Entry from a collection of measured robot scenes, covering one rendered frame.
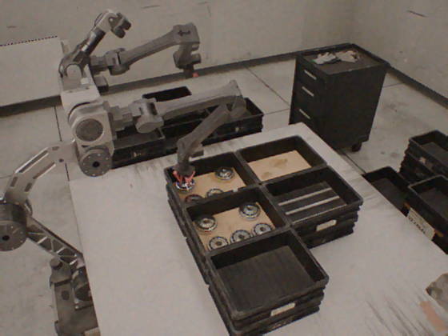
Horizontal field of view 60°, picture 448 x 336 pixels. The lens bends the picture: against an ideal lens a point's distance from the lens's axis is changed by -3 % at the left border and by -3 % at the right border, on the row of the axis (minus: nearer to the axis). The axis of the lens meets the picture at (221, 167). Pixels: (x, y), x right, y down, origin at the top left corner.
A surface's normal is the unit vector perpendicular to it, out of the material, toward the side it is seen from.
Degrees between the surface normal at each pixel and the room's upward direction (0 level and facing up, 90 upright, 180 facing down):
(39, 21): 90
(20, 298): 0
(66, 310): 0
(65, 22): 90
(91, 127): 90
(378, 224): 0
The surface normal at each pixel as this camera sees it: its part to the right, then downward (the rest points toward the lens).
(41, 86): 0.40, 0.57
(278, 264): 0.00, -0.78
